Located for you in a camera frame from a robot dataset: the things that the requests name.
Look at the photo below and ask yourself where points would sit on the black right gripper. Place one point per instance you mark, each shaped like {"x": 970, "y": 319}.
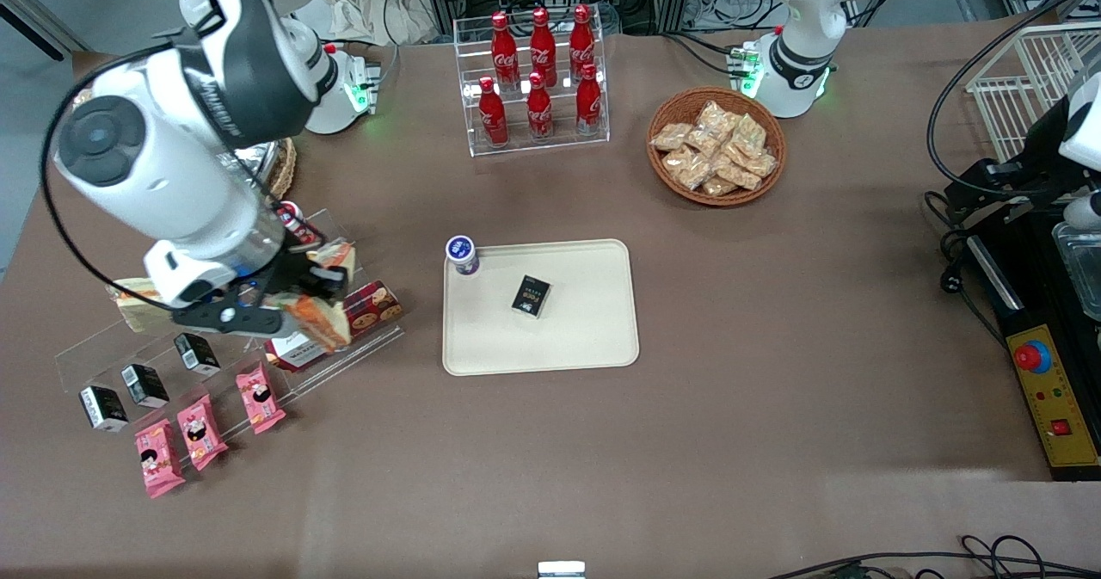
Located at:
{"x": 297, "y": 274}

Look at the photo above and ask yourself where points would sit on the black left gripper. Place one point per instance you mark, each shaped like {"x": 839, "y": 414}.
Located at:
{"x": 1035, "y": 159}

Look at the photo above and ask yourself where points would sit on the triangle sandwich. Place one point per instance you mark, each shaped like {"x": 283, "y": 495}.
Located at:
{"x": 318, "y": 321}
{"x": 133, "y": 304}

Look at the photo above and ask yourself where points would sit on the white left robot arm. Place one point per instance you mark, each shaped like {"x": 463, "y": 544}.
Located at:
{"x": 808, "y": 37}

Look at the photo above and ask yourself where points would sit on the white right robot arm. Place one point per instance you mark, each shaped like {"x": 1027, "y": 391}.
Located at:
{"x": 172, "y": 175}

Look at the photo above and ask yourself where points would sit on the beige plastic tray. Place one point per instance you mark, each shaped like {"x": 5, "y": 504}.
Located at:
{"x": 593, "y": 321}

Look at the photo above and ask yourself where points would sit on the red plaid cookie box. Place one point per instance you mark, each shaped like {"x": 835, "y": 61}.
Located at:
{"x": 378, "y": 302}

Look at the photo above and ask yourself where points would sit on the red lid yogurt cup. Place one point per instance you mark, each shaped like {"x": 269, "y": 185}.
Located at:
{"x": 301, "y": 228}

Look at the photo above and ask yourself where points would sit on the clear plastic container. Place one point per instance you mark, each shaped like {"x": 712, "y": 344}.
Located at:
{"x": 1082, "y": 269}

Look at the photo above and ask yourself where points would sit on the flat wicker basket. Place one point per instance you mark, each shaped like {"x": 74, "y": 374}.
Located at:
{"x": 286, "y": 166}

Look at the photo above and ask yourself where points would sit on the pink snack pack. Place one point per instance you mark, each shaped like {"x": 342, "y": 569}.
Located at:
{"x": 261, "y": 398}
{"x": 202, "y": 433}
{"x": 159, "y": 458}

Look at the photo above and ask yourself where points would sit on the blue lid yogurt cup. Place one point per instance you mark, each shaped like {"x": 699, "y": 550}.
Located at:
{"x": 462, "y": 254}

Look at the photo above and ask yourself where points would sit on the aluminium foil container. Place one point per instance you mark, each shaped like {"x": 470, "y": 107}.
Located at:
{"x": 254, "y": 159}

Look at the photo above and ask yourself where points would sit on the small black box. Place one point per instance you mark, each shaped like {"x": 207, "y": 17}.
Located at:
{"x": 144, "y": 386}
{"x": 198, "y": 354}
{"x": 103, "y": 409}
{"x": 531, "y": 297}

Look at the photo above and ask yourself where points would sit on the clear acrylic bottle rack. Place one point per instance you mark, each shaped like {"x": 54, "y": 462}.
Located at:
{"x": 469, "y": 123}

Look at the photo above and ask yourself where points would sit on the black machine with yellow panel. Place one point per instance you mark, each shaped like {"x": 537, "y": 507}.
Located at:
{"x": 1054, "y": 407}

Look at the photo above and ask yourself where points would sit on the red cola bottle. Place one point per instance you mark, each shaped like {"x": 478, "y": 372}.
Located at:
{"x": 504, "y": 54}
{"x": 543, "y": 50}
{"x": 588, "y": 106}
{"x": 582, "y": 46}
{"x": 493, "y": 119}
{"x": 539, "y": 113}

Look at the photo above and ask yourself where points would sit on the clear bag of crackers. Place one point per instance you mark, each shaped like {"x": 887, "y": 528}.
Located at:
{"x": 738, "y": 175}
{"x": 716, "y": 119}
{"x": 761, "y": 164}
{"x": 688, "y": 169}
{"x": 671, "y": 137}
{"x": 719, "y": 187}
{"x": 704, "y": 143}
{"x": 750, "y": 136}

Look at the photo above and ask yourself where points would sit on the clear acrylic stepped stand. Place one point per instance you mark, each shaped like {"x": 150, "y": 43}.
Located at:
{"x": 86, "y": 360}

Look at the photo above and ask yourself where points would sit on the beige cloth bag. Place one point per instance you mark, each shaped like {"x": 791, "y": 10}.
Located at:
{"x": 361, "y": 7}

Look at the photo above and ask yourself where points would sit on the round brown wicker bowl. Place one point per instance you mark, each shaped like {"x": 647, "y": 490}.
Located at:
{"x": 671, "y": 183}

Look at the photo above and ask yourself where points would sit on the small white device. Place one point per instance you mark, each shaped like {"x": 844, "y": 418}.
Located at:
{"x": 561, "y": 570}

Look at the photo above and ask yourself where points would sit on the dark metal bar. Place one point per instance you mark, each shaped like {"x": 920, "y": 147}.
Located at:
{"x": 39, "y": 18}

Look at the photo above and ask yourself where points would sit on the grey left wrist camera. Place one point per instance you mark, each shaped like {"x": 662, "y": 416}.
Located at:
{"x": 1085, "y": 212}

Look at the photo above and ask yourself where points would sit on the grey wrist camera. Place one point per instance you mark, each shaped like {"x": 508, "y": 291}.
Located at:
{"x": 176, "y": 269}
{"x": 1085, "y": 212}

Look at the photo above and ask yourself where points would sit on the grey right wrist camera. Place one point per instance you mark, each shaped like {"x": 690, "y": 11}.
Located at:
{"x": 176, "y": 269}

